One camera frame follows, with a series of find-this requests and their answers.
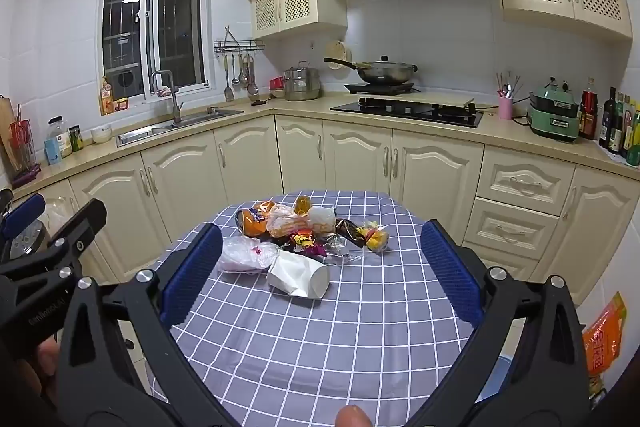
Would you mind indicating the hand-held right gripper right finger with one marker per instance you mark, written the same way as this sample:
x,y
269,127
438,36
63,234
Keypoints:
x,y
450,276

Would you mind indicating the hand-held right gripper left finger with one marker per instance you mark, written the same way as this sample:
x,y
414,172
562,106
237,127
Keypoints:
x,y
192,274

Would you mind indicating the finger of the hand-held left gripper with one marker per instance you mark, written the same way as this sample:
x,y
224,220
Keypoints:
x,y
22,213
82,224

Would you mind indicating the dark colourful snack wrapper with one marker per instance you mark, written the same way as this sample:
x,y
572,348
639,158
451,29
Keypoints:
x,y
300,243

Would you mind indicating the person's left hand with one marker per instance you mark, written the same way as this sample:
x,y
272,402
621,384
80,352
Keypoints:
x,y
46,357

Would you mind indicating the person's right hand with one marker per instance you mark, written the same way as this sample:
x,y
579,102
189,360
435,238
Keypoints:
x,y
353,418

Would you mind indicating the cream cabinet drawer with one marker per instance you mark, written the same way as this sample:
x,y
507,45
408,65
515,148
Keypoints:
x,y
525,181
515,227
500,263

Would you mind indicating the white plastic bag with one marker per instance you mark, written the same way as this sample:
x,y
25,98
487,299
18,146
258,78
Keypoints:
x,y
245,254

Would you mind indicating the plastic jar with blue label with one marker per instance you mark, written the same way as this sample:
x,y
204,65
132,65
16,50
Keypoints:
x,y
57,143

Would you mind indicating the orange snack packet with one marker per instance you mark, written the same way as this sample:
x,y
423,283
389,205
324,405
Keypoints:
x,y
255,219

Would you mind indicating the clear wrapper with yellow filling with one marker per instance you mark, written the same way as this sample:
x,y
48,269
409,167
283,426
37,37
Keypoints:
x,y
376,237

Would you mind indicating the small green jar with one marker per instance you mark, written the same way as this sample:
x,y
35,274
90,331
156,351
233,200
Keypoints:
x,y
75,139

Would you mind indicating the cream base cabinet run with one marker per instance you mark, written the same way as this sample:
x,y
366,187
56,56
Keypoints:
x,y
190,187

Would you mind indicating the wooden cutting board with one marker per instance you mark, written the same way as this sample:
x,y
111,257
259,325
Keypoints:
x,y
4,127

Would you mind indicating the white bowl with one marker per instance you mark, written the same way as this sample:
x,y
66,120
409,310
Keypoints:
x,y
101,135

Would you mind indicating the crushed white paper cup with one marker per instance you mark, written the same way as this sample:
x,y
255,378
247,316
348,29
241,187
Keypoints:
x,y
300,279

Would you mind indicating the dark brown wrapper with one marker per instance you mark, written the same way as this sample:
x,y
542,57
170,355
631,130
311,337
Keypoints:
x,y
350,231

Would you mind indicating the clear bread wrapper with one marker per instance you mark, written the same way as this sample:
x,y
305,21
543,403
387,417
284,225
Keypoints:
x,y
300,223

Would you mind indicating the yellow red packet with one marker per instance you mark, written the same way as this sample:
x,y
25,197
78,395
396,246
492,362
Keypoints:
x,y
106,97

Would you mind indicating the amber plastic wrapper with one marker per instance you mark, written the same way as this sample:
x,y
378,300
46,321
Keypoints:
x,y
302,205

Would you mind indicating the steel sink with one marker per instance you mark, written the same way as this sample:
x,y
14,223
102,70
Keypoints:
x,y
170,128

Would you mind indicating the blue checked tablecloth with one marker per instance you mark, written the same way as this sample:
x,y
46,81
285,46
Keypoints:
x,y
325,347

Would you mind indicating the steel faucet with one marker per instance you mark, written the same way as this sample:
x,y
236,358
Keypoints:
x,y
172,99

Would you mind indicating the orange plastic bag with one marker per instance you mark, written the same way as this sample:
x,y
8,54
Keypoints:
x,y
605,332

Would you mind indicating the black gas hob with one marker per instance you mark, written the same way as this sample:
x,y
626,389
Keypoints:
x,y
407,112

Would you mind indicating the pink utensil holder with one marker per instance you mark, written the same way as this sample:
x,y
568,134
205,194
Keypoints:
x,y
505,108

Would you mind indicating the hanging steel spatula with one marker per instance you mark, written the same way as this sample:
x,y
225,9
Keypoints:
x,y
228,92

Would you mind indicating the green electric cooker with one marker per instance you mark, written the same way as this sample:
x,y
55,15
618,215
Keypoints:
x,y
552,116

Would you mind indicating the hanging steel ladle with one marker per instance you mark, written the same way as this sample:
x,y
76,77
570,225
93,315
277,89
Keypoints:
x,y
242,79

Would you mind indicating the red container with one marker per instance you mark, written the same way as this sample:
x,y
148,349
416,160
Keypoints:
x,y
276,83

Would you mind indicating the steel wok with lid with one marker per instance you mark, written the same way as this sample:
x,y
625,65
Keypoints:
x,y
385,71

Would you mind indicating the red label dark bottle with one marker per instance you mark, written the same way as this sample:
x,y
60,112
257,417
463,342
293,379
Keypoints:
x,y
589,109

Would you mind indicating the steel stockpot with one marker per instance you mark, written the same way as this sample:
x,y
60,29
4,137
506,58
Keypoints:
x,y
301,83

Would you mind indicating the dark glass wine bottle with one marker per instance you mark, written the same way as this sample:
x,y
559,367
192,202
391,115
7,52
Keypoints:
x,y
608,119

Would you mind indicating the green plastic bottle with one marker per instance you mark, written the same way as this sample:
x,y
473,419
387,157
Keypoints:
x,y
634,146

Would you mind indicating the dark sauce bottle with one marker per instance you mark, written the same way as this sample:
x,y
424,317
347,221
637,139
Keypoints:
x,y
621,129

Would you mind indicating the kitchen window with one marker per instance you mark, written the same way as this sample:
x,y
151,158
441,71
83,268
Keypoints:
x,y
175,7

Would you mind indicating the pale round board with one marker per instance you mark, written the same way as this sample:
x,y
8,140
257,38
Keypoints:
x,y
337,52

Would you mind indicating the wall utensil rack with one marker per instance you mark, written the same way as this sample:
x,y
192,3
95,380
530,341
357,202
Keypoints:
x,y
239,46

